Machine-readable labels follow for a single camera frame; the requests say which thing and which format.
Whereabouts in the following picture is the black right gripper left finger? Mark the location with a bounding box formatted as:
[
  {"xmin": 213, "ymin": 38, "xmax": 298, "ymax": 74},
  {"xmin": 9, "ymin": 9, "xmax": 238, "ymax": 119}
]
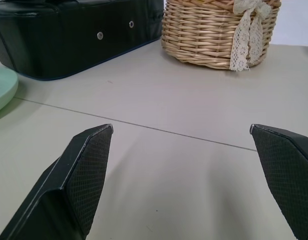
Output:
[{"xmin": 0, "ymin": 123, "xmax": 114, "ymax": 240}]

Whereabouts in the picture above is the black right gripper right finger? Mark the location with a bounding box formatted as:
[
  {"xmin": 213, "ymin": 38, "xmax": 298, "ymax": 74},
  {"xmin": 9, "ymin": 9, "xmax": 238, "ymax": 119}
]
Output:
[{"xmin": 249, "ymin": 123, "xmax": 308, "ymax": 240}]

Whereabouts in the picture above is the light green plate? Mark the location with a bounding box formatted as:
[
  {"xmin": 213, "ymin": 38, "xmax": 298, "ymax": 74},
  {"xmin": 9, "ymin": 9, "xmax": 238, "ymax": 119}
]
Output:
[{"xmin": 0, "ymin": 65, "xmax": 19, "ymax": 116}]

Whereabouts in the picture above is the cream lace ribbon bow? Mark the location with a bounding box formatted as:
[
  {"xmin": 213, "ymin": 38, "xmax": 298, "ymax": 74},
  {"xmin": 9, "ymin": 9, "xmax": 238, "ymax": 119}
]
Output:
[{"xmin": 229, "ymin": 0, "xmax": 272, "ymax": 73}]

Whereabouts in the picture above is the black leather case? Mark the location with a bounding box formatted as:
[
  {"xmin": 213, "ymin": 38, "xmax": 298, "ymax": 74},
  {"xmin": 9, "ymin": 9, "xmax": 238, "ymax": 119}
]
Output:
[{"xmin": 0, "ymin": 0, "xmax": 165, "ymax": 81}]

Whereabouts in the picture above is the woven wicker basket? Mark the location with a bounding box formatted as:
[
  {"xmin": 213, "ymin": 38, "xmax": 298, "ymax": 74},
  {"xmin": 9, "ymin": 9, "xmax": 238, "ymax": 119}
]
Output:
[{"xmin": 160, "ymin": 0, "xmax": 281, "ymax": 70}]

